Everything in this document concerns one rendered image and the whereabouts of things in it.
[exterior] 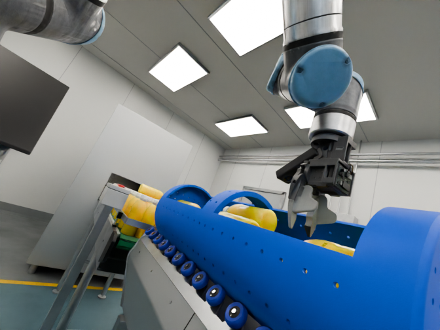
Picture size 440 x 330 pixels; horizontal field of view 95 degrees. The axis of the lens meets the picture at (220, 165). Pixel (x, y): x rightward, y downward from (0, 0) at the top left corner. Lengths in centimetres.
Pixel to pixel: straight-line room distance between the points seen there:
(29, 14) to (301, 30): 49
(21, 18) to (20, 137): 22
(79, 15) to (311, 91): 53
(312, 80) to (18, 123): 59
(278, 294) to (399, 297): 15
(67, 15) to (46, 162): 450
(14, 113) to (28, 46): 481
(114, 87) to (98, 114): 73
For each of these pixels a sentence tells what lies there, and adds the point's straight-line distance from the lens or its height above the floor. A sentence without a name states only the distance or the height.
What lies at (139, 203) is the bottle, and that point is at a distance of 112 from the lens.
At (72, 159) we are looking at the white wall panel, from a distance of 505.
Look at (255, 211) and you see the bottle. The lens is 59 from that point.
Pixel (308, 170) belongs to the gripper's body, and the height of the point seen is 127.
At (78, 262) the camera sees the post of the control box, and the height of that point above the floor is 71.
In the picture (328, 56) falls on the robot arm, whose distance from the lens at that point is 37.
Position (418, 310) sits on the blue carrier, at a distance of 30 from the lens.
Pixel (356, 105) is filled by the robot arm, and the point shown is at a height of 144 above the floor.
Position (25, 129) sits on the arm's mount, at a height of 115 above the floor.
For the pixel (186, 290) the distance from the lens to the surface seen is 62.
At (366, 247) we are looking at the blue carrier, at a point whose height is 115.
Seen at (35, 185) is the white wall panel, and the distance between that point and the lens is 507.
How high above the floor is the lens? 111
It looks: 15 degrees up
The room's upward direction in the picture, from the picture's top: 21 degrees clockwise
